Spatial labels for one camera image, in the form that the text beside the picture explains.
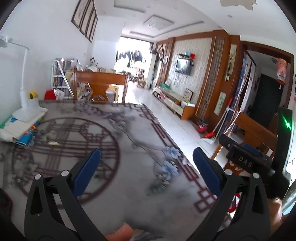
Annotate person's right hand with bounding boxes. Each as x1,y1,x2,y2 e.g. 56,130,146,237
267,198,282,235

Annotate person's left hand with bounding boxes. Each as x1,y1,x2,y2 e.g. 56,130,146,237
105,225,133,241

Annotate red bin with green rim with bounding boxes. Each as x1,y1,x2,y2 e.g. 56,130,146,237
228,193,240,213

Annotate wooden chair beside table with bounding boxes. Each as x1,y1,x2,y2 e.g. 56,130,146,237
210,107,280,172

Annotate stack of books and papers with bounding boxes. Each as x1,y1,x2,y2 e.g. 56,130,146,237
1,108,48,143

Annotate low wooden tv cabinet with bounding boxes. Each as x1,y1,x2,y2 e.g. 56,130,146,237
152,86,195,120

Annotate white desk lamp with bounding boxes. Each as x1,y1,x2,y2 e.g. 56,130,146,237
1,36,47,123

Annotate wooden chair across table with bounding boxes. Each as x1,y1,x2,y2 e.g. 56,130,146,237
72,70,130,103

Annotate wall mounted television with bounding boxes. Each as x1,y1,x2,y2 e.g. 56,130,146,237
175,58,193,75

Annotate framed pictures on wall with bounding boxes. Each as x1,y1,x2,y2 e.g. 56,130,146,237
71,0,98,43

